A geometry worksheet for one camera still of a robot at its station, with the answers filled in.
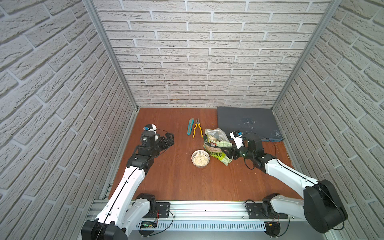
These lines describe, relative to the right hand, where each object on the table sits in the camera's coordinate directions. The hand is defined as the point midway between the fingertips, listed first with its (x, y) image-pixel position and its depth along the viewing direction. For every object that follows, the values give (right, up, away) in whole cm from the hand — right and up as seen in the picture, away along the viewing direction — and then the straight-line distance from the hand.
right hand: (223, 148), depth 84 cm
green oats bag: (-4, +4, +4) cm, 7 cm away
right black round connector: (+21, -36, -15) cm, 44 cm away
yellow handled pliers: (-15, +14, +24) cm, 32 cm away
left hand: (-32, +9, -5) cm, 33 cm away
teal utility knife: (-20, +14, +26) cm, 35 cm away
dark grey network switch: (+31, +16, +22) cm, 41 cm away
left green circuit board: (-39, -35, -13) cm, 54 cm away
